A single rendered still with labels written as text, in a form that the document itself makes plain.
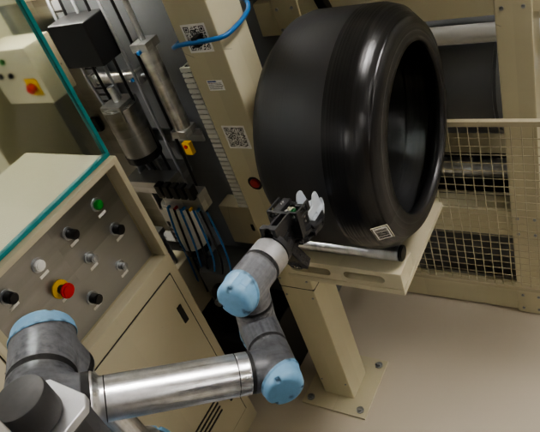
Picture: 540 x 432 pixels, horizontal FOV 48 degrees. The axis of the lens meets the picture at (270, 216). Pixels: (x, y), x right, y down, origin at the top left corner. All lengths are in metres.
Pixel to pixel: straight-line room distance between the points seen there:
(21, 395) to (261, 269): 0.55
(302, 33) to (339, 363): 1.27
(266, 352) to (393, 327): 1.59
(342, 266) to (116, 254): 0.66
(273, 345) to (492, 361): 1.50
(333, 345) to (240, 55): 1.10
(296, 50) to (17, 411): 0.97
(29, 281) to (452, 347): 1.61
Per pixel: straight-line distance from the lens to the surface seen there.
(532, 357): 2.48
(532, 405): 2.37
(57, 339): 1.10
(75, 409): 0.69
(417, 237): 1.78
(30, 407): 0.66
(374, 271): 1.62
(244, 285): 1.07
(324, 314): 2.06
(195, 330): 2.06
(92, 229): 1.74
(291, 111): 1.31
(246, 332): 1.14
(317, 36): 1.38
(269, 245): 1.14
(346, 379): 2.34
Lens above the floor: 1.99
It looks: 36 degrees down
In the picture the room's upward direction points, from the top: 22 degrees counter-clockwise
